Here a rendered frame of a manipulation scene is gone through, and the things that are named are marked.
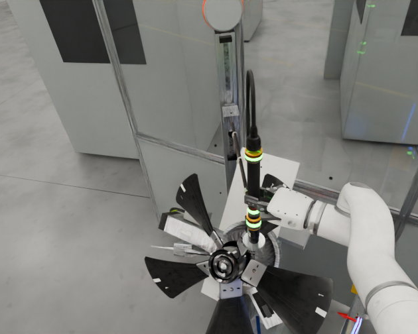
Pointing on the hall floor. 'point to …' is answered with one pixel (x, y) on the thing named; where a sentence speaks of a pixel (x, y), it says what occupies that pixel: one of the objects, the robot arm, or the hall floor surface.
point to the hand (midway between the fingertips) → (254, 195)
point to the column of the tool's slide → (226, 99)
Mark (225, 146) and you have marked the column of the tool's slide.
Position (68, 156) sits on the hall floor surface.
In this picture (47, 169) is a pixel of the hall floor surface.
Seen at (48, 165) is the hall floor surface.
